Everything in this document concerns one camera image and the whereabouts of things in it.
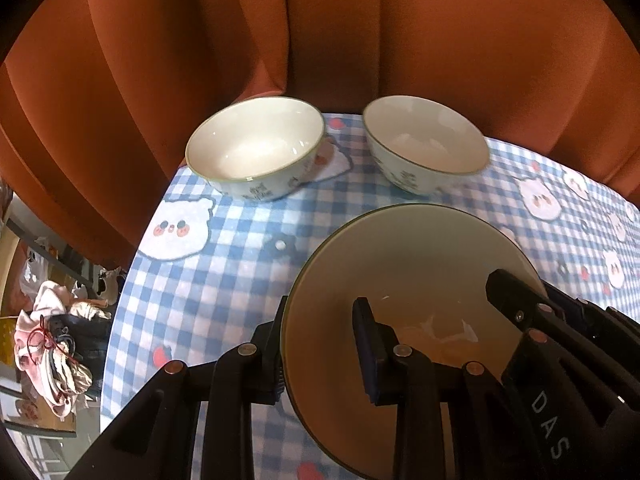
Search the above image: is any orange curtain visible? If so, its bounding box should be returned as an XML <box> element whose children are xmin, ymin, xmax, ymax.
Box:
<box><xmin>1</xmin><ymin>0</ymin><xmax>639</xmax><ymax>268</ymax></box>

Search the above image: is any white bowl blue pattern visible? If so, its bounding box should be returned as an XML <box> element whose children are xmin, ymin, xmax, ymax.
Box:
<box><xmin>362</xmin><ymin>96</ymin><xmax>490</xmax><ymax>196</ymax></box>

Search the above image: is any pink clutter pile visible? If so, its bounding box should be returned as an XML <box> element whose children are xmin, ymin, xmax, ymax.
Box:
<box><xmin>13</xmin><ymin>270</ymin><xmax>119</xmax><ymax>422</ymax></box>

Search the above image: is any blue checkered bear tablecloth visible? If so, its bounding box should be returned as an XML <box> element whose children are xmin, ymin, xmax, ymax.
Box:
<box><xmin>102</xmin><ymin>116</ymin><xmax>639</xmax><ymax>479</ymax></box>

